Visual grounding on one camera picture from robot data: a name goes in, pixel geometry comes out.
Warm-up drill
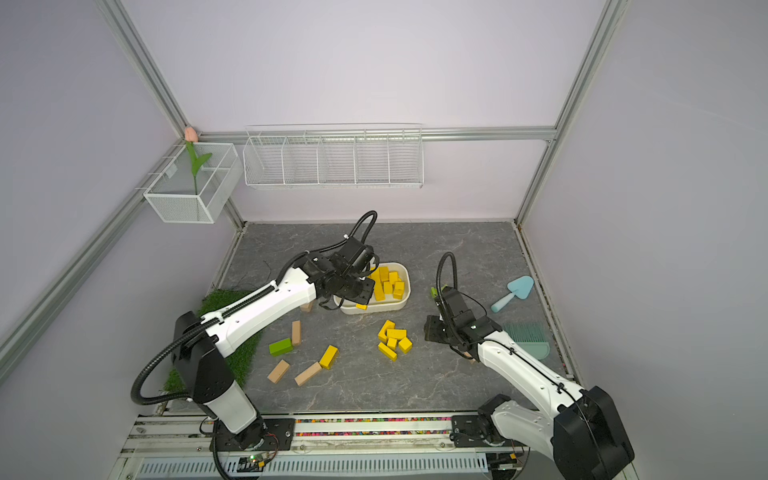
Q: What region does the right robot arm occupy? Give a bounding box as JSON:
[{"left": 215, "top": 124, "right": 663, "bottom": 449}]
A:
[{"left": 425, "top": 286, "right": 635, "bottom": 479}]

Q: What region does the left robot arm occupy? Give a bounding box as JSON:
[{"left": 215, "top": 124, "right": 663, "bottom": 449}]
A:
[{"left": 130, "top": 236, "right": 378, "bottom": 450}]

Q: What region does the white plastic bin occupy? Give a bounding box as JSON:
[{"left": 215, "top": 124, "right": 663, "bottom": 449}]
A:
[{"left": 340, "top": 262, "right": 411, "bottom": 315}]

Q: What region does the natural wood plank block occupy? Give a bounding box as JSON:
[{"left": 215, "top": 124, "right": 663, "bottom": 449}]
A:
[{"left": 291, "top": 320, "right": 302, "bottom": 347}]

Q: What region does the teal toy shovel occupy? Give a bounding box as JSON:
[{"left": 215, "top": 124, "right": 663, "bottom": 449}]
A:
[{"left": 491, "top": 276, "right": 534, "bottom": 313}]

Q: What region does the teal toy rake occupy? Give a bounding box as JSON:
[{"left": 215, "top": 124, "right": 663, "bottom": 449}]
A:
[{"left": 505, "top": 323, "right": 551, "bottom": 360}]

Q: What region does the yellow rectangular block left pile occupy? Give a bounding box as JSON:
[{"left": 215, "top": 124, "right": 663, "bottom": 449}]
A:
[{"left": 319, "top": 345, "right": 338, "bottom": 369}]

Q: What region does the natural wood long block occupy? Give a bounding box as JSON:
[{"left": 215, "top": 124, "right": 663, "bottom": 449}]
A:
[{"left": 295, "top": 362, "right": 323, "bottom": 386}]

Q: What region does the natural wood block lower left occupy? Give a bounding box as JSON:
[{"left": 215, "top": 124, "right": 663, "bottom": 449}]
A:
[{"left": 268, "top": 360, "right": 290, "bottom": 384}]

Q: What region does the green artificial grass mat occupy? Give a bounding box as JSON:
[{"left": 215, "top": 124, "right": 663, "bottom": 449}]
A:
[{"left": 164, "top": 289, "right": 260, "bottom": 394}]

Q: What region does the artificial pink tulip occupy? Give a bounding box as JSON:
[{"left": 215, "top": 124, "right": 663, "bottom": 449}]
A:
[{"left": 184, "top": 126, "right": 212, "bottom": 194}]

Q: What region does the white wire wall rack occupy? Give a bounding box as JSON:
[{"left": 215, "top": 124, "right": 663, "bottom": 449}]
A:
[{"left": 243, "top": 123, "right": 425, "bottom": 189}]

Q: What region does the white mesh wall basket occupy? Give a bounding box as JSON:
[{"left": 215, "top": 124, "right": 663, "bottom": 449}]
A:
[{"left": 144, "top": 143, "right": 243, "bottom": 224}]

